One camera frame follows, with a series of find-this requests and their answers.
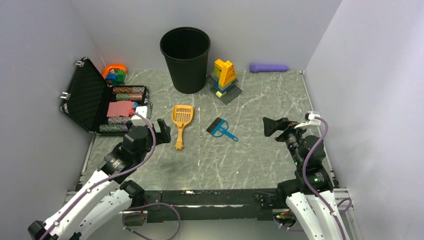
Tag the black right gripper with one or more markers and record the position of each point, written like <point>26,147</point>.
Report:
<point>271,125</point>

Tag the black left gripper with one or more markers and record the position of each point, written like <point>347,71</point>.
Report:
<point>163,136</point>

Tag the yellow slotted plastic scoop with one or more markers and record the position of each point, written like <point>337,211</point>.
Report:
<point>182,115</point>

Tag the blue brush with black bristles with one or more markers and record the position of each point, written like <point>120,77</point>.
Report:
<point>220,127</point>

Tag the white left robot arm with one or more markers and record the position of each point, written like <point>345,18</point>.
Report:
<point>106,192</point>

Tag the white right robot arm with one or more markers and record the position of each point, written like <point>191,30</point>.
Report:
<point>310,196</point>

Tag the purple cylinder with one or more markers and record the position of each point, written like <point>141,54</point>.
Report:
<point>259,67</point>

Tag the yellow toy brick building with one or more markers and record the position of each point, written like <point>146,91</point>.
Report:
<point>223,81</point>

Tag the black poker chip case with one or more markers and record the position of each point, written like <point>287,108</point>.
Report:
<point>87,98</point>

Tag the orange tape dispenser toy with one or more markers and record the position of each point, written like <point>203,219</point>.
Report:
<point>115,74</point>

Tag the black plastic trash bin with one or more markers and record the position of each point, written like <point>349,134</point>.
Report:
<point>185,50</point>

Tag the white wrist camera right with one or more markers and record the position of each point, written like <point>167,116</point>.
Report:
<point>311,119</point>

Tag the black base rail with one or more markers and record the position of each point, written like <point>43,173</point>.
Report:
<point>216,204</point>

